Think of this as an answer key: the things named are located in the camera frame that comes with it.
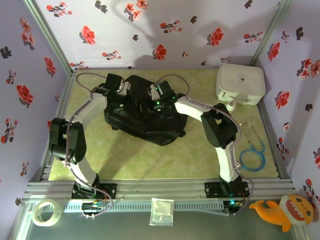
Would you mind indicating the black student backpack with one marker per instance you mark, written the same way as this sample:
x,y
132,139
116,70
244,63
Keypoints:
x,y
150,130

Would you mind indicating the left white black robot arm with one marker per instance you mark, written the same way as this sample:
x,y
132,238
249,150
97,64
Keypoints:
x,y
92,107

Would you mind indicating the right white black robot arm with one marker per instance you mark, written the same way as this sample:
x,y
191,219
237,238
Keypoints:
x,y
192,108

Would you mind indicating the clear plastic bag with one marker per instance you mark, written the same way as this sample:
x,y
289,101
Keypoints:
x,y
161,211

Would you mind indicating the small white medicine bottle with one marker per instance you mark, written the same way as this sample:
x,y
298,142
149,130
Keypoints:
x,y
231,105

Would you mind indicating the white zip case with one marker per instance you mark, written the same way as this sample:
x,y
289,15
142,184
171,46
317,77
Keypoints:
x,y
240,82

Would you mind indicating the blue stethoscope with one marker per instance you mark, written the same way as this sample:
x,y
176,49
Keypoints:
x,y
237,165

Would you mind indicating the clear tape roll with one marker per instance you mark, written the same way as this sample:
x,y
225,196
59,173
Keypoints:
x,y
36,216

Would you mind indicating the orange shark plush toy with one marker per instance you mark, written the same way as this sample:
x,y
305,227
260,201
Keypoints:
x,y
300,212

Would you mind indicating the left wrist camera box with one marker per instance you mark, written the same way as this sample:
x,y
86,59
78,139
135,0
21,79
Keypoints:
x,y
123,88

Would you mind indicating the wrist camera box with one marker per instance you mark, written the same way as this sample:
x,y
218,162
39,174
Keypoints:
x,y
123,88
152,89

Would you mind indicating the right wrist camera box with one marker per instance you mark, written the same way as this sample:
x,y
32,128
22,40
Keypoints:
x,y
152,89

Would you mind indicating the aluminium frame side rail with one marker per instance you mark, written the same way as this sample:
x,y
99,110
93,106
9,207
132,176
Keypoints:
x,y
64,100
269,130

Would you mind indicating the aluminium frame post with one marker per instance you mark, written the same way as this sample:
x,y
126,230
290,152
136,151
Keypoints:
x,y
270,32
48,35

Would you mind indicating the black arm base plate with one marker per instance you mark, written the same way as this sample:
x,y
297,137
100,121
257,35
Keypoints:
x,y
211,190
110,190

